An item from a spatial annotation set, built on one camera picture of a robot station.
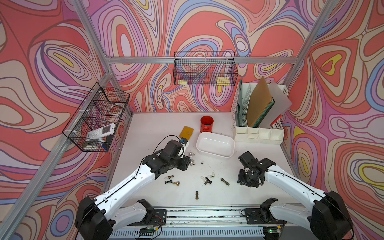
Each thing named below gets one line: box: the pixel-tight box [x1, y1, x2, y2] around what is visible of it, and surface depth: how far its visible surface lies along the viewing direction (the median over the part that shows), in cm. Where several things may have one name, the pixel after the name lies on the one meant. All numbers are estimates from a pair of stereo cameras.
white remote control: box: [86, 123, 115, 140], surface depth 70 cm
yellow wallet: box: [179, 126, 194, 140], surface depth 109 cm
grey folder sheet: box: [259, 81, 293, 129], surface depth 91 cm
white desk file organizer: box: [231, 82, 289, 145], surface depth 102 cm
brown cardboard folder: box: [246, 76, 273, 128], surface depth 101 cm
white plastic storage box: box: [196, 131, 235, 158], surface depth 102 cm
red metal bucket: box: [200, 115, 214, 133], surface depth 103 cm
